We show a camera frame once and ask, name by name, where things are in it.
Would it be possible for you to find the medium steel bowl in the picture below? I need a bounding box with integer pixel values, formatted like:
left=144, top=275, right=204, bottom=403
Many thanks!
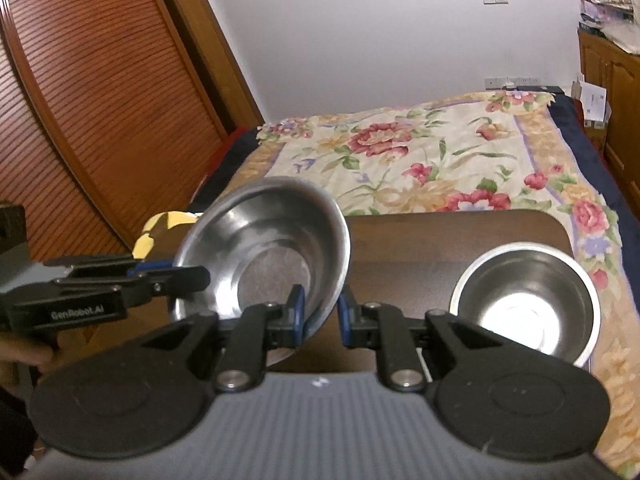
left=169, top=177, right=352, bottom=339

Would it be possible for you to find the person left hand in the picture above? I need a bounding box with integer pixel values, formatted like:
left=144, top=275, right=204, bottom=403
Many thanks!
left=0, top=332, right=60, bottom=386

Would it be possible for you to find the yellow plush toy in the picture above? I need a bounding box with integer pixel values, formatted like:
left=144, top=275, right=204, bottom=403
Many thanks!
left=132, top=211, right=198, bottom=261

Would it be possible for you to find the small steel bowl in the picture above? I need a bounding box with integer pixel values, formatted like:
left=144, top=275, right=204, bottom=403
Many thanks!
left=449, top=242, right=601, bottom=367

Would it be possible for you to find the wooden louvered wardrobe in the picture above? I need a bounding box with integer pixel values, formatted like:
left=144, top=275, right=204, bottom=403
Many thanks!
left=1, top=0, right=262, bottom=261

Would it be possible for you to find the floral bed blanket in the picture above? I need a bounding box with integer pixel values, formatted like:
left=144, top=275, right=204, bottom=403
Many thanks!
left=190, top=91, right=639, bottom=479

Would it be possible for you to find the white paper card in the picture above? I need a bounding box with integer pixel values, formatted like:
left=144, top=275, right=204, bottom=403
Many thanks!
left=574, top=81, right=608, bottom=126

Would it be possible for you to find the wooden sideboard cabinet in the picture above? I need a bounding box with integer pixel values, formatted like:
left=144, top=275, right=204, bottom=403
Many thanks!
left=578, top=29, right=639, bottom=206

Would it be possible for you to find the stack of folded cloths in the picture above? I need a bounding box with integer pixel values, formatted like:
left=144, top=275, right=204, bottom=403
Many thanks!
left=578, top=0, right=634, bottom=30

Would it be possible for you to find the wall power strip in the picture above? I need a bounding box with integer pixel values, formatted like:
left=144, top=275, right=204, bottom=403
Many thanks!
left=484, top=77, right=541, bottom=90

